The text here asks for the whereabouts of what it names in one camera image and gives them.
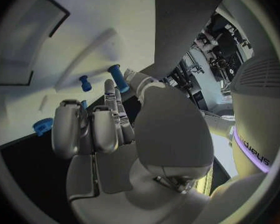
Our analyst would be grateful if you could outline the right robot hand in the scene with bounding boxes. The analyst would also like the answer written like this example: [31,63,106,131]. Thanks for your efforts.
[51,68,215,224]

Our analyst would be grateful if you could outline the long blue cylinder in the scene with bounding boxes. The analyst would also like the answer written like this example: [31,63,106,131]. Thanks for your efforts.
[108,64,131,94]

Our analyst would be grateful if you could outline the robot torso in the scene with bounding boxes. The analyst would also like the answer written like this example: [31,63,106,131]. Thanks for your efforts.
[228,57,280,175]

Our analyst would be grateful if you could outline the blue peg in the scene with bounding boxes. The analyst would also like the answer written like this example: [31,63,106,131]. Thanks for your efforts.
[78,75,93,92]

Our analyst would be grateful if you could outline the blue gear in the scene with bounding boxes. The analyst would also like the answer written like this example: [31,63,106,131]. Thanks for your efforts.
[31,117,54,137]

